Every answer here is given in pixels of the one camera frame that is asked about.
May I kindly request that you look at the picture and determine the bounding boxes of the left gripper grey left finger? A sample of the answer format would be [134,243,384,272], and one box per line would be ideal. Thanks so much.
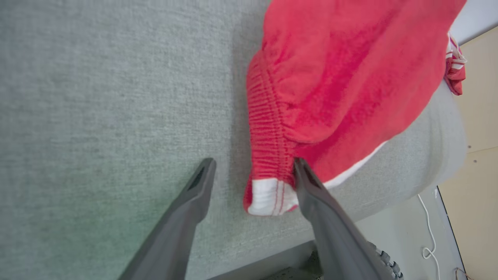
[119,157,217,280]

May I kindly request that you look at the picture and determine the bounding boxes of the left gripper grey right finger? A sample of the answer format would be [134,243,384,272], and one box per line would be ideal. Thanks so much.
[293,157,393,280]

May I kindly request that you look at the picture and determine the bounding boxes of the red shorts white trim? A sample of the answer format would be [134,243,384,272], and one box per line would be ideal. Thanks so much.
[243,0,467,216]

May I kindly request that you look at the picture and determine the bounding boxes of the red basketball jersey white collar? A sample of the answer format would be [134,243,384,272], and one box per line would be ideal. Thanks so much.
[444,33,467,96]

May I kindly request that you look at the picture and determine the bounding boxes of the black treaded robot wheel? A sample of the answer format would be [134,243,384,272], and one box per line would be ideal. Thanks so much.
[368,240,404,280]

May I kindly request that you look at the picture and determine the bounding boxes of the grey fabric sofa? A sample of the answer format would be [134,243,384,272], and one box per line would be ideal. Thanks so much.
[0,0,467,280]

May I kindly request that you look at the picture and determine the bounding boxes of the white floor cable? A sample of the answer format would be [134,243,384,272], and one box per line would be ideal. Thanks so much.
[417,194,442,280]

